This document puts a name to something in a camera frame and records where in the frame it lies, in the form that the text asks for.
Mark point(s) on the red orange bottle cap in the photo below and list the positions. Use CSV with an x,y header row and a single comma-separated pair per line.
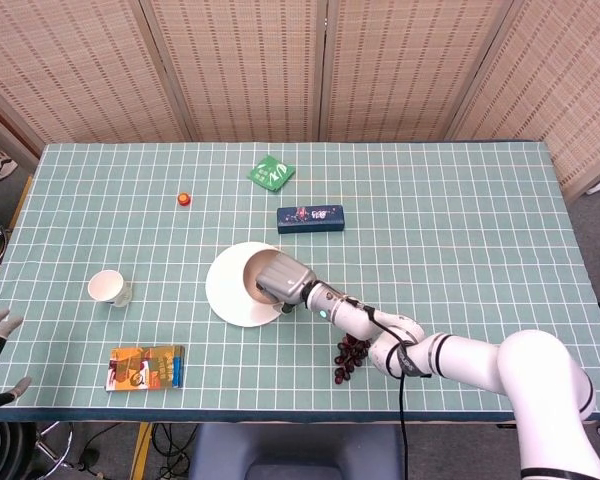
x,y
184,199

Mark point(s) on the green foil packet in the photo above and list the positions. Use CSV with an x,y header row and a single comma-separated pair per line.
x,y
271,173

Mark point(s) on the green checked tablecloth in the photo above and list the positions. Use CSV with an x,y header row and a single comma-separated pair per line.
x,y
430,240

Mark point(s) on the bamboo folding screen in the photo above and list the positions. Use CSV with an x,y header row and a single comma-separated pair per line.
x,y
250,65

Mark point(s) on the dark purple grape bunch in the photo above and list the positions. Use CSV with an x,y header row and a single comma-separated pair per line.
x,y
347,357

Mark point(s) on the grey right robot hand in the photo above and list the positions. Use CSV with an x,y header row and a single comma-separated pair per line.
x,y
285,280

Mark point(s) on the yellow table leg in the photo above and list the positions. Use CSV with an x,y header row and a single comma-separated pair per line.
x,y
141,450

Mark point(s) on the white floral mug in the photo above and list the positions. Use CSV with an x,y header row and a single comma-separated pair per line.
x,y
105,286

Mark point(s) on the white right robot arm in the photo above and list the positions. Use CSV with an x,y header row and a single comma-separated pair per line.
x,y
480,355

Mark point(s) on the long dark blue box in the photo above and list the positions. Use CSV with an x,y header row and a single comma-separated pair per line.
x,y
310,220

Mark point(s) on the blue padded chair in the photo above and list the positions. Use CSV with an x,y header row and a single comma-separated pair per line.
x,y
295,450

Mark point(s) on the chrome stool base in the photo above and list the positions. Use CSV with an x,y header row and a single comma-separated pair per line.
x,y
55,447

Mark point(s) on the white round plate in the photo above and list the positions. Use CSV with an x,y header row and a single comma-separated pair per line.
x,y
225,290

